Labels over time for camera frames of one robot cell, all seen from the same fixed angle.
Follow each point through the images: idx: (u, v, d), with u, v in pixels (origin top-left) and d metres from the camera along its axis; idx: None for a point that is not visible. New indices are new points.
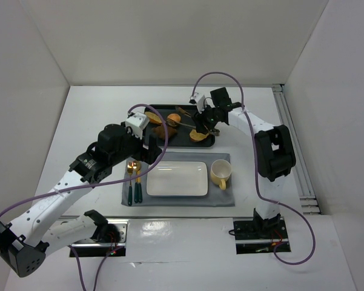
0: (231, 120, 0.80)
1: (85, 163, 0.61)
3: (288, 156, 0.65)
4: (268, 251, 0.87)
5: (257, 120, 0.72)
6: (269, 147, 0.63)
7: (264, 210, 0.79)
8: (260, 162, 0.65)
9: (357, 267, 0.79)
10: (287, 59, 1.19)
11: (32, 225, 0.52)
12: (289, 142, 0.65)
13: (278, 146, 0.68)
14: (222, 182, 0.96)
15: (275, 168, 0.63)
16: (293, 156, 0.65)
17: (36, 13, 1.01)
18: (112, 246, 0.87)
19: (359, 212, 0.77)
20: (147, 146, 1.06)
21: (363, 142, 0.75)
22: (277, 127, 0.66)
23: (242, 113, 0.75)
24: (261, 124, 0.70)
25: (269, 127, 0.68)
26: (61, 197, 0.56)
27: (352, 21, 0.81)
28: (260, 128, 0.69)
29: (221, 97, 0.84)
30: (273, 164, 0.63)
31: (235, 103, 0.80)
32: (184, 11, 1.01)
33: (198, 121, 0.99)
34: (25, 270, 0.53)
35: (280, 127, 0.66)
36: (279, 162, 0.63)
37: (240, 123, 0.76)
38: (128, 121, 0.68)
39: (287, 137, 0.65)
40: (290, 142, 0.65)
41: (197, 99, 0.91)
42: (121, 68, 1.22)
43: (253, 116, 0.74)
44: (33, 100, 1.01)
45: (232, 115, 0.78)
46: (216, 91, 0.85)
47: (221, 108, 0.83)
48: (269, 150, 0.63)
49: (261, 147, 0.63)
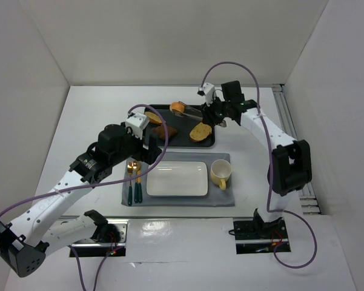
0: (245, 123, 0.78)
1: (85, 163, 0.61)
3: (304, 173, 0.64)
4: (268, 251, 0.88)
5: (274, 130, 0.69)
6: (286, 165, 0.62)
7: (266, 212, 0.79)
8: (274, 177, 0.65)
9: (357, 267, 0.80)
10: (287, 59, 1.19)
11: (32, 225, 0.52)
12: (307, 160, 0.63)
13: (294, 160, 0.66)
14: (222, 182, 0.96)
15: (289, 185, 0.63)
16: (309, 173, 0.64)
17: (37, 13, 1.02)
18: (112, 246, 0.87)
19: (359, 212, 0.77)
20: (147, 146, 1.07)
21: (363, 142, 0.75)
22: (297, 142, 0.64)
23: (258, 117, 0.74)
24: (279, 136, 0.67)
25: (287, 140, 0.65)
26: (62, 197, 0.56)
27: (352, 21, 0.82)
28: (277, 140, 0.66)
29: (234, 93, 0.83)
30: (288, 181, 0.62)
31: (249, 102, 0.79)
32: (184, 11, 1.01)
33: (205, 113, 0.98)
34: (25, 270, 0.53)
35: (300, 143, 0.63)
36: (293, 179, 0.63)
37: (255, 128, 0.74)
38: (127, 121, 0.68)
39: (306, 154, 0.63)
40: (308, 160, 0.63)
41: (206, 90, 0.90)
42: (121, 68, 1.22)
43: (271, 125, 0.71)
44: (32, 100, 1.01)
45: (247, 118, 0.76)
46: (229, 87, 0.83)
47: (234, 106, 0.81)
48: (285, 167, 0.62)
49: (278, 164, 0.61)
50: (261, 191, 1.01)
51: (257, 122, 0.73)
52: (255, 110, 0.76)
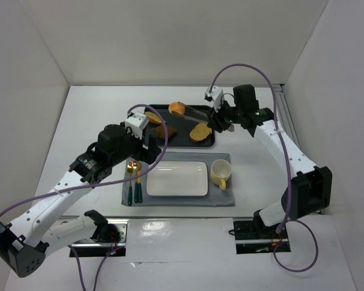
0: (259, 136, 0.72)
1: (85, 163, 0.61)
3: (322, 201, 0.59)
4: (268, 251, 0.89)
5: (294, 151, 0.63)
6: (306, 195, 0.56)
7: (267, 215, 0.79)
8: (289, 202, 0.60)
9: (357, 267, 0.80)
10: (288, 59, 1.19)
11: (32, 225, 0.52)
12: (328, 188, 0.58)
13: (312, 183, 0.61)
14: (221, 182, 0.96)
15: (304, 213, 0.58)
16: (327, 201, 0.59)
17: (36, 13, 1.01)
18: (112, 246, 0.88)
19: (359, 212, 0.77)
20: (146, 146, 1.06)
21: None
22: (319, 170, 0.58)
23: (275, 133, 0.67)
24: (299, 159, 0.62)
25: (309, 167, 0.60)
26: (62, 197, 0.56)
27: (352, 21, 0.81)
28: (297, 165, 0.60)
29: (247, 100, 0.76)
30: (304, 210, 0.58)
31: (266, 113, 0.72)
32: (184, 11, 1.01)
33: (211, 119, 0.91)
34: (25, 270, 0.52)
35: (323, 171, 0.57)
36: (309, 208, 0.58)
37: (271, 145, 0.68)
38: (126, 121, 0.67)
39: (327, 183, 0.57)
40: (329, 188, 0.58)
41: (214, 95, 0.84)
42: (120, 68, 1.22)
43: (290, 143, 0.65)
44: (32, 100, 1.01)
45: (263, 133, 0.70)
46: (243, 93, 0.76)
47: (248, 116, 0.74)
48: (305, 197, 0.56)
49: (298, 194, 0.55)
50: (261, 191, 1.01)
51: (275, 139, 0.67)
52: (272, 123, 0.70)
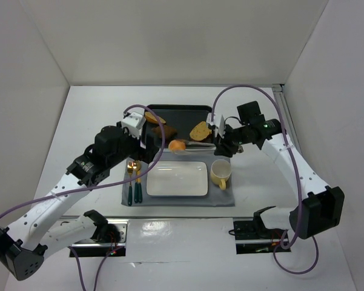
0: (266, 150, 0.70)
1: (82, 165, 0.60)
3: (332, 220, 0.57)
4: (268, 251, 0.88)
5: (305, 170, 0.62)
6: (316, 216, 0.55)
7: (268, 217, 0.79)
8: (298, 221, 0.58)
9: (357, 268, 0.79)
10: (288, 59, 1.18)
11: (29, 230, 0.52)
12: (340, 208, 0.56)
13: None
14: (222, 182, 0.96)
15: (314, 231, 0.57)
16: (337, 221, 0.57)
17: (36, 13, 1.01)
18: (112, 246, 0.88)
19: (359, 213, 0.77)
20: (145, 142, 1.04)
21: (363, 144, 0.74)
22: (330, 190, 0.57)
23: (285, 149, 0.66)
24: (310, 178, 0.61)
25: (320, 187, 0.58)
26: (59, 201, 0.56)
27: (353, 20, 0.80)
28: (308, 185, 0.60)
29: (252, 114, 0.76)
30: (314, 228, 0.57)
31: (274, 126, 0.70)
32: (183, 11, 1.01)
33: (218, 145, 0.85)
34: (23, 273, 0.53)
35: (335, 192, 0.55)
36: (319, 227, 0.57)
37: (280, 160, 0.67)
38: (123, 122, 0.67)
39: (340, 204, 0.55)
40: (340, 209, 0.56)
41: (217, 122, 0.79)
42: (120, 68, 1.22)
43: (300, 161, 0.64)
44: (32, 100, 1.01)
45: (272, 148, 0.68)
46: (248, 107, 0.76)
47: (255, 128, 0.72)
48: (315, 218, 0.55)
49: (307, 215, 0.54)
50: (261, 191, 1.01)
51: (284, 156, 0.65)
52: (281, 137, 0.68)
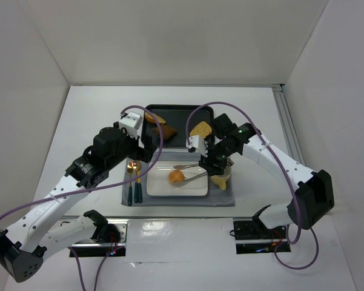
0: (248, 153, 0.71)
1: (80, 167, 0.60)
3: (327, 203, 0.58)
4: (268, 251, 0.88)
5: (289, 163, 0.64)
6: (312, 202, 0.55)
7: (268, 218, 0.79)
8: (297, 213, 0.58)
9: (357, 267, 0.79)
10: (287, 59, 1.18)
11: (28, 232, 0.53)
12: (330, 190, 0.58)
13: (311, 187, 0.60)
14: (222, 182, 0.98)
15: (315, 219, 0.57)
16: (332, 202, 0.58)
17: (35, 13, 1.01)
18: (112, 246, 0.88)
19: (358, 214, 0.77)
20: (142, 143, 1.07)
21: (363, 145, 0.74)
22: (317, 174, 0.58)
23: (264, 147, 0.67)
24: (295, 168, 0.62)
25: (307, 174, 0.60)
26: (57, 203, 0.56)
27: (353, 20, 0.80)
28: (295, 175, 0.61)
29: (223, 125, 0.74)
30: (315, 216, 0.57)
31: (248, 129, 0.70)
32: (183, 11, 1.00)
33: (205, 165, 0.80)
34: (23, 274, 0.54)
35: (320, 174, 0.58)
36: (319, 212, 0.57)
37: (263, 160, 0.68)
38: (121, 122, 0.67)
39: (328, 185, 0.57)
40: (330, 190, 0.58)
41: (195, 143, 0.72)
42: (120, 68, 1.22)
43: (281, 155, 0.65)
44: (32, 100, 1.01)
45: (252, 150, 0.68)
46: (216, 120, 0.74)
47: (232, 136, 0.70)
48: (312, 204, 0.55)
49: (306, 203, 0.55)
50: (261, 191, 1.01)
51: (266, 154, 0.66)
52: (258, 138, 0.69)
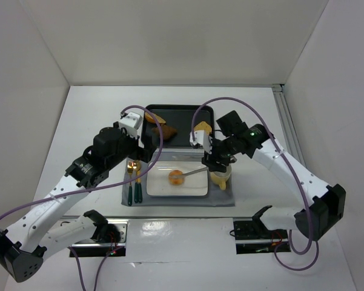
0: (258, 159, 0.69)
1: (80, 167, 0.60)
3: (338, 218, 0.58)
4: (268, 251, 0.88)
5: (303, 174, 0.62)
6: (325, 219, 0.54)
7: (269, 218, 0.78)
8: (307, 226, 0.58)
9: (357, 267, 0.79)
10: (287, 58, 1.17)
11: (28, 232, 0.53)
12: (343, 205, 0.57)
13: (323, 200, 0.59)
14: (222, 182, 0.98)
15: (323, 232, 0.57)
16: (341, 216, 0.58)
17: (36, 13, 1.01)
18: (112, 246, 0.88)
19: (359, 214, 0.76)
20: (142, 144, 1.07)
21: (363, 145, 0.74)
22: (331, 188, 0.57)
23: (278, 155, 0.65)
24: (310, 181, 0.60)
25: (322, 188, 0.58)
26: (57, 203, 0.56)
27: (353, 20, 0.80)
28: (311, 188, 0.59)
29: (234, 124, 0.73)
30: (324, 230, 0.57)
31: (260, 132, 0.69)
32: (183, 11, 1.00)
33: (209, 162, 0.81)
34: (23, 274, 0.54)
35: (335, 190, 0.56)
36: (328, 227, 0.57)
37: (275, 168, 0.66)
38: (121, 122, 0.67)
39: (342, 202, 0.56)
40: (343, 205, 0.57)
41: (200, 139, 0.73)
42: (120, 68, 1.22)
43: (296, 165, 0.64)
44: (32, 100, 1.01)
45: (264, 156, 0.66)
46: (226, 119, 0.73)
47: (243, 137, 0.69)
48: (324, 221, 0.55)
49: (318, 220, 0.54)
50: (261, 191, 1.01)
51: (280, 162, 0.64)
52: (272, 143, 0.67)
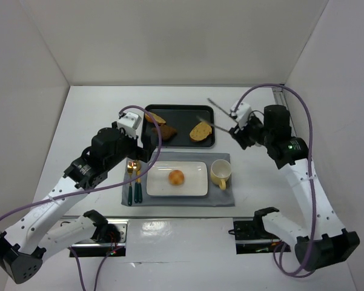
0: (285, 173, 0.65)
1: (79, 168, 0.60)
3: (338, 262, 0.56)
4: (268, 251, 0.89)
5: (323, 206, 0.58)
6: (326, 259, 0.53)
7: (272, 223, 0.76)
8: (304, 256, 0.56)
9: (357, 268, 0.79)
10: (288, 58, 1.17)
11: (26, 234, 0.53)
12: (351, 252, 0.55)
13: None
14: (222, 182, 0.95)
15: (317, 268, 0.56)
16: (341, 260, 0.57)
17: (35, 13, 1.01)
18: (112, 246, 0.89)
19: (359, 215, 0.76)
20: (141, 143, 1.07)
21: (363, 145, 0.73)
22: (346, 234, 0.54)
23: (306, 179, 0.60)
24: (327, 218, 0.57)
25: (336, 230, 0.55)
26: (56, 205, 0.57)
27: (353, 20, 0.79)
28: (324, 225, 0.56)
29: (278, 123, 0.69)
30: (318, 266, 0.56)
31: (300, 148, 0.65)
32: (183, 11, 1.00)
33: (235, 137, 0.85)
34: (22, 276, 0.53)
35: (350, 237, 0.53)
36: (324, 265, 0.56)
37: (298, 188, 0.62)
38: (119, 122, 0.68)
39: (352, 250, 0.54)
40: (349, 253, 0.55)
41: (240, 113, 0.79)
42: (120, 68, 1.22)
43: (320, 196, 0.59)
44: (32, 100, 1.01)
45: (292, 174, 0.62)
46: (274, 113, 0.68)
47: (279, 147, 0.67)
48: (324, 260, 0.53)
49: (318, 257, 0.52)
50: (261, 191, 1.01)
51: (304, 187, 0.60)
52: (306, 165, 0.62)
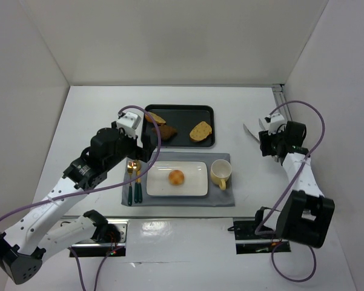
0: (286, 163, 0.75)
1: (79, 168, 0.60)
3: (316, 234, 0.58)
4: (268, 251, 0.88)
5: (308, 178, 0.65)
6: (299, 212, 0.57)
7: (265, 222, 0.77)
8: (282, 216, 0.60)
9: (357, 267, 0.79)
10: (287, 58, 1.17)
11: (26, 234, 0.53)
12: (326, 221, 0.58)
13: (314, 215, 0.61)
14: (222, 182, 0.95)
15: (292, 234, 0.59)
16: (320, 237, 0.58)
17: (35, 13, 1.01)
18: (112, 246, 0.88)
19: (358, 215, 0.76)
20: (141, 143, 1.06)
21: (363, 145, 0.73)
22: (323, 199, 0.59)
23: (300, 161, 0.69)
24: (309, 184, 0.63)
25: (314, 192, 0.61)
26: (56, 205, 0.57)
27: (353, 20, 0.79)
28: (304, 187, 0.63)
29: (295, 134, 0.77)
30: (293, 229, 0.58)
31: (303, 151, 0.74)
32: (183, 11, 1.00)
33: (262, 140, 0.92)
34: (22, 276, 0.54)
35: (326, 199, 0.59)
36: (300, 231, 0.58)
37: (291, 170, 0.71)
38: (119, 122, 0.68)
39: (327, 216, 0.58)
40: (326, 224, 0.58)
41: (273, 119, 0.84)
42: (119, 68, 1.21)
43: (307, 172, 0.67)
44: (32, 100, 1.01)
45: (289, 160, 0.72)
46: (293, 125, 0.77)
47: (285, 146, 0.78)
48: (297, 216, 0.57)
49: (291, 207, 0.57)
50: (261, 191, 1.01)
51: (297, 166, 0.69)
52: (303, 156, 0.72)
